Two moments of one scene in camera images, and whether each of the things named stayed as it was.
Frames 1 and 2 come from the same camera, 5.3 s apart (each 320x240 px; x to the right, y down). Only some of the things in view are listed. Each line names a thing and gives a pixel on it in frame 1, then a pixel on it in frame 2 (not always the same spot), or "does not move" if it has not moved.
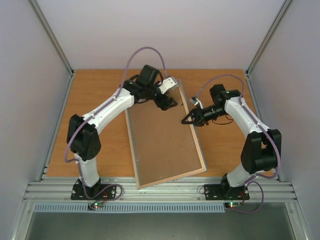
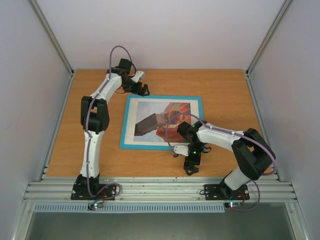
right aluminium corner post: [284, 7] does not move
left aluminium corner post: [51, 35] does not move
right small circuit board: [232, 204] does not move
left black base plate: [88, 191] does not move
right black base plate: [213, 192] does not move
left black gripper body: [160, 102] -> [131, 88]
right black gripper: [197, 116] -> [191, 163]
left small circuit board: [95, 205] does not move
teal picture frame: [195, 141] -> [151, 122]
